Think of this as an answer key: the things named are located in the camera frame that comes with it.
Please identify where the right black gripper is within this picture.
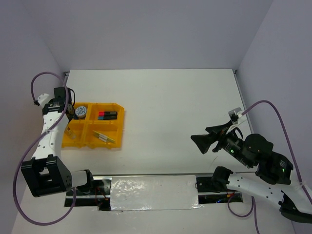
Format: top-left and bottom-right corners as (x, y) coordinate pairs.
(189, 119), (252, 167)

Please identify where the blue round tin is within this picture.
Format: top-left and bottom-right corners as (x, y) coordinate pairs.
(75, 106), (87, 119)

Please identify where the pink black highlighter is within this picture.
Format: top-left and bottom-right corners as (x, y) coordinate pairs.
(98, 111), (117, 116)

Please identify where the blue black highlighter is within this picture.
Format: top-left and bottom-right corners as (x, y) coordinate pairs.
(97, 116), (117, 120)

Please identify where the white pen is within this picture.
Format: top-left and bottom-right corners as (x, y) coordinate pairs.
(101, 134), (116, 143)
(98, 136), (108, 142)

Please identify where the small clear spray bottle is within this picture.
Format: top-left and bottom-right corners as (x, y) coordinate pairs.
(64, 126), (76, 139)

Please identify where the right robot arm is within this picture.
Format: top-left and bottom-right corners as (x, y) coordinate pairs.
(191, 121), (312, 224)

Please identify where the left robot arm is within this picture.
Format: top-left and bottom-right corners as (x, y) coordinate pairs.
(21, 87), (96, 197)

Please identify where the orange plastic sorting tray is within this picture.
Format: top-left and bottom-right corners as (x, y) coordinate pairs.
(62, 102), (125, 149)

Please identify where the silver foil covered plate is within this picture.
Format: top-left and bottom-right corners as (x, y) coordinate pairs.
(110, 175), (200, 211)

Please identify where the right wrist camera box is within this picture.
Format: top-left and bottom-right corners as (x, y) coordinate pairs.
(228, 107), (247, 132)

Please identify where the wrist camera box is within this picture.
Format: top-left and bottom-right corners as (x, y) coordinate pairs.
(228, 107), (247, 132)
(34, 94), (51, 108)

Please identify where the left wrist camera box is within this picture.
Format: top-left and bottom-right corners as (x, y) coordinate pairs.
(34, 94), (51, 108)

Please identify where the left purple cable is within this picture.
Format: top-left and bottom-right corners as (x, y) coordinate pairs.
(12, 72), (77, 225)

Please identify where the purple cable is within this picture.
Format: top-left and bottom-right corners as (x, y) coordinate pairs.
(12, 72), (77, 225)
(227, 99), (312, 234)

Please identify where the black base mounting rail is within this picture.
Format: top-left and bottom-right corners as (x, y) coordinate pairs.
(76, 176), (243, 212)

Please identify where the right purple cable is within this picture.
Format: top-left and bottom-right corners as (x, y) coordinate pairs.
(227, 99), (312, 234)

